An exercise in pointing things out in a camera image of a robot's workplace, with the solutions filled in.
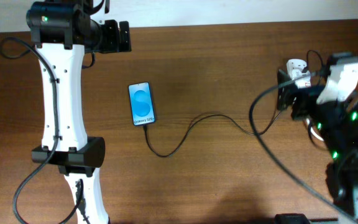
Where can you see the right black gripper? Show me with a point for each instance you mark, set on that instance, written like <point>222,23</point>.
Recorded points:
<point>283,90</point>

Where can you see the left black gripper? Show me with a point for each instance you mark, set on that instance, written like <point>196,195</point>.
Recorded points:
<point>113,45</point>

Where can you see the blue screen Galaxy smartphone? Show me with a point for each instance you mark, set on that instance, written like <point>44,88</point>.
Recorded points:
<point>142,106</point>

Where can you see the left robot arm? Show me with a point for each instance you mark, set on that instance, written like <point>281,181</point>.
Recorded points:
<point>63,32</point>

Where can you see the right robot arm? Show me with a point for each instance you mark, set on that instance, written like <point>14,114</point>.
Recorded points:
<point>329,110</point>

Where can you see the white USB charger plug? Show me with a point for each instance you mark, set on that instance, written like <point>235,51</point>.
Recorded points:
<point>302,79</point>

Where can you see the white power strip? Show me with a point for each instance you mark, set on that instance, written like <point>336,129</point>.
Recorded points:
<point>296,63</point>

